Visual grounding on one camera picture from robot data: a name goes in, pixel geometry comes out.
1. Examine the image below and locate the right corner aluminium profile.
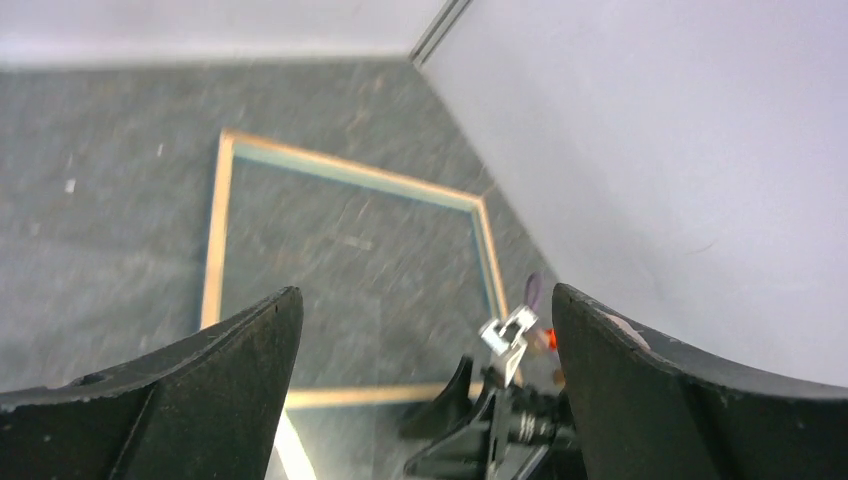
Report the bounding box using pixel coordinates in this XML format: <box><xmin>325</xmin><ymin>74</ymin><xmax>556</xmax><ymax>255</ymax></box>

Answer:
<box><xmin>409</xmin><ymin>0</ymin><xmax>472</xmax><ymax>69</ymax></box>

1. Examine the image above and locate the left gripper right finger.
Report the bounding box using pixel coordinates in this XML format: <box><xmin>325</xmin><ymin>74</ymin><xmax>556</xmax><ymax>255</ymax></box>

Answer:
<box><xmin>552</xmin><ymin>283</ymin><xmax>847</xmax><ymax>479</ymax></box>

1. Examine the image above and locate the wooden picture frame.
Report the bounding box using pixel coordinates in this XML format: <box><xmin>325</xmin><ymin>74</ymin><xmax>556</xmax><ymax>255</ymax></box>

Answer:
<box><xmin>200</xmin><ymin>129</ymin><xmax>511</xmax><ymax>411</ymax></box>

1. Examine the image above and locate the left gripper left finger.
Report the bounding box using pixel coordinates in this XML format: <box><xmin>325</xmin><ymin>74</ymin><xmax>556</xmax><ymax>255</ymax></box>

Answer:
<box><xmin>1</xmin><ymin>287</ymin><xmax>304</xmax><ymax>479</ymax></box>

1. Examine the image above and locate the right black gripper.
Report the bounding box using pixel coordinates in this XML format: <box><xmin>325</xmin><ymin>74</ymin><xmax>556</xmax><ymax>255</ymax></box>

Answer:
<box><xmin>399</xmin><ymin>356</ymin><xmax>587</xmax><ymax>479</ymax></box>

